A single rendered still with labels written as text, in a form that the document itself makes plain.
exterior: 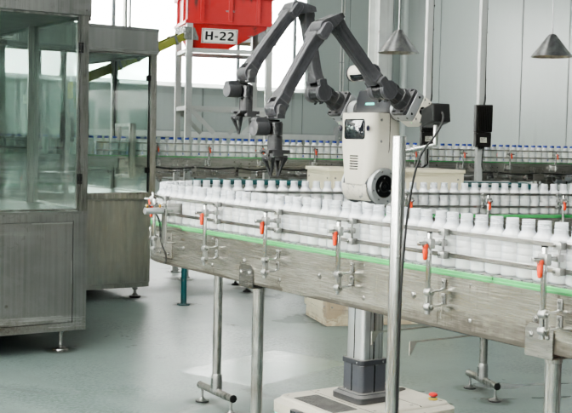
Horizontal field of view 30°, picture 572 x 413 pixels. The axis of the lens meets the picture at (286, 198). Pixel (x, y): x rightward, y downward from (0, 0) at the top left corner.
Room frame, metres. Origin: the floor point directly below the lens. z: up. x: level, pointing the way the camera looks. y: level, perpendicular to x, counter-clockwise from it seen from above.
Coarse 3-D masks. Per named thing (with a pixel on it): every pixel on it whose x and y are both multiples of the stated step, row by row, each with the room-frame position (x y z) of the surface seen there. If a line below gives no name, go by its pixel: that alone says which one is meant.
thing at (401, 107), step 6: (402, 90) 4.37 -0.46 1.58; (408, 90) 4.42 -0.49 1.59; (414, 90) 4.38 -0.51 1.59; (396, 96) 4.35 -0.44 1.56; (402, 96) 4.36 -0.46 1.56; (408, 96) 4.37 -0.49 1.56; (414, 96) 4.38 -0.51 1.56; (396, 102) 4.37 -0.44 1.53; (402, 102) 4.36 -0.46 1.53; (408, 102) 4.37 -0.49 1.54; (396, 108) 4.40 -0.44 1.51; (402, 108) 4.38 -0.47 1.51; (408, 108) 4.36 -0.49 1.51; (396, 114) 4.40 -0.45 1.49; (402, 114) 4.37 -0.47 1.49
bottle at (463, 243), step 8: (464, 216) 3.13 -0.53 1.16; (472, 216) 3.14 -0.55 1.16; (464, 224) 3.13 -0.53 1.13; (472, 224) 3.14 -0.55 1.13; (456, 240) 3.15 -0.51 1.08; (464, 240) 3.12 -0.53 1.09; (456, 248) 3.14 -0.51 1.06; (464, 248) 3.12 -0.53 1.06; (456, 264) 3.14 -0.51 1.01; (464, 264) 3.12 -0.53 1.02
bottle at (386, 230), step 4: (388, 208) 3.44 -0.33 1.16; (388, 212) 3.43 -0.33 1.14; (388, 216) 3.43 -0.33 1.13; (384, 220) 3.44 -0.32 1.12; (388, 220) 3.42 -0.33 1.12; (384, 228) 3.43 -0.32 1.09; (388, 228) 3.42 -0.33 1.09; (384, 232) 3.43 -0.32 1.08; (388, 232) 3.42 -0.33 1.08; (384, 236) 3.43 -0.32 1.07; (388, 236) 3.42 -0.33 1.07; (384, 240) 3.43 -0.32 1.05; (388, 240) 3.42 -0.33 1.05; (384, 248) 3.43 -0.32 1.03; (384, 252) 3.43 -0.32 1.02; (388, 252) 3.42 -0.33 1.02; (384, 256) 3.44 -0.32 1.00; (388, 256) 3.43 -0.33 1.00
